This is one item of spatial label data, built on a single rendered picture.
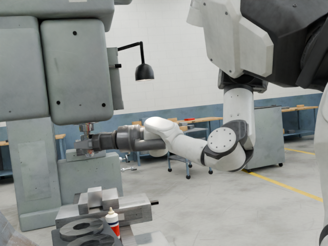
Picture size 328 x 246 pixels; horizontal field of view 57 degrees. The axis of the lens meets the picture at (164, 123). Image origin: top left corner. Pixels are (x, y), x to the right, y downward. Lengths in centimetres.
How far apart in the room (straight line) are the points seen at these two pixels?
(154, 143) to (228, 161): 24
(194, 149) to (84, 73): 40
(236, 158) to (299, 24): 37
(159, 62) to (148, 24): 98
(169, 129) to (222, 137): 18
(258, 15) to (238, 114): 29
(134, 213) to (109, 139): 34
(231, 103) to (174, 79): 700
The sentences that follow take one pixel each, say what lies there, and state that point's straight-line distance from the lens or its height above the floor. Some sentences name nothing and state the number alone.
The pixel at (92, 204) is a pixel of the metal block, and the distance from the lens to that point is 121.
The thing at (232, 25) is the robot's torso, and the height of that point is 151.
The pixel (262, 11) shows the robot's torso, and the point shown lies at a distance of 70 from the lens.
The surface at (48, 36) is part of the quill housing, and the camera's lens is 97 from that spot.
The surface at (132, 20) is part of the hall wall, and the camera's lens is 794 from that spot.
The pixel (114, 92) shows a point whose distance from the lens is 102.
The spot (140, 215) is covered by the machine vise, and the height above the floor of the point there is 93.
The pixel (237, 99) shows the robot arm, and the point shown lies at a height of 134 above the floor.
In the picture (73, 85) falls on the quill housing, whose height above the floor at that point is 143.
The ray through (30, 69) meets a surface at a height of 148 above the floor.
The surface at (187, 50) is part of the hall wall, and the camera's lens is 810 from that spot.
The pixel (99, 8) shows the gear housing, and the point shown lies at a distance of 97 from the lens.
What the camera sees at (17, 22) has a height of 161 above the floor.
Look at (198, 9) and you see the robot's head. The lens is 94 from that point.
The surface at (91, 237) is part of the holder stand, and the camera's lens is 63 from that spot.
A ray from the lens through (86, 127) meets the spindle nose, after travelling 101.
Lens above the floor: 134
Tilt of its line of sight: 4 degrees down
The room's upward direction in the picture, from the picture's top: 6 degrees counter-clockwise
